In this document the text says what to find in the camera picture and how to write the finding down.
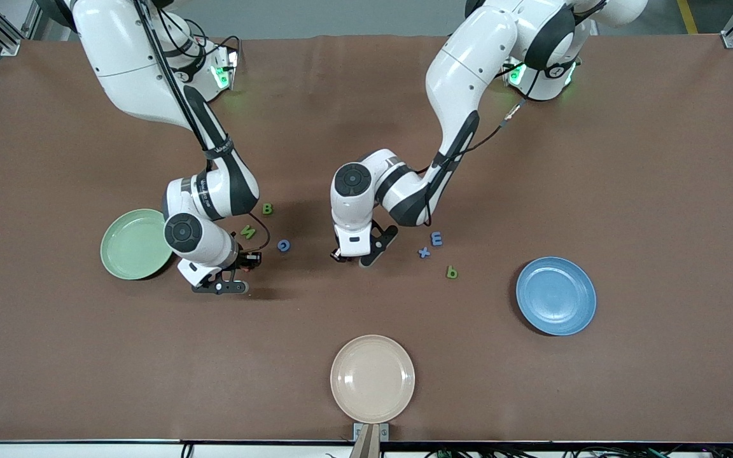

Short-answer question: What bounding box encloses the blue plate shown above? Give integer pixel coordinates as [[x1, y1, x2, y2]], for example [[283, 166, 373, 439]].
[[515, 256, 597, 337]]

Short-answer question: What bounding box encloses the light green plate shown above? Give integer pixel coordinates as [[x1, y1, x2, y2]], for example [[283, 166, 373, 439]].
[[100, 209, 176, 281]]

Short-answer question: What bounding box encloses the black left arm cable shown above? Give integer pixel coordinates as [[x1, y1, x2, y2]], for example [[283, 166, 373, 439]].
[[414, 95, 528, 227]]

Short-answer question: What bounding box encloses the black right base cable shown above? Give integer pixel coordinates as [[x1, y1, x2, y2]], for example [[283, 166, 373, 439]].
[[188, 19, 244, 67]]

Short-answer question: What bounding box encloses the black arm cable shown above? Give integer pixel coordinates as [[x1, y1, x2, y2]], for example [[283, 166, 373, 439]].
[[134, 0, 272, 256], [414, 95, 528, 227]]

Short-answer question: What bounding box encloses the grey metal mount bracket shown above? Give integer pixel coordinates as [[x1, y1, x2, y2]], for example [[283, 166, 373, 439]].
[[353, 422, 389, 442]]

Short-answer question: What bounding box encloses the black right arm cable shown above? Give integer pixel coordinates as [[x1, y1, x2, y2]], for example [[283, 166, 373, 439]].
[[134, 0, 272, 256]]

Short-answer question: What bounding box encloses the grey right base connector box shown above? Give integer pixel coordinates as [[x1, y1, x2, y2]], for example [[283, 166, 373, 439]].
[[211, 48, 240, 91]]

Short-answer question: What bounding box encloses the beige plate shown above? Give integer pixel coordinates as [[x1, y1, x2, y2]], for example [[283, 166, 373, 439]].
[[330, 335, 416, 424]]

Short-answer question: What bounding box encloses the brown table cover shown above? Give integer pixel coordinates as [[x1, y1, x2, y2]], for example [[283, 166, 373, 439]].
[[0, 33, 733, 443]]

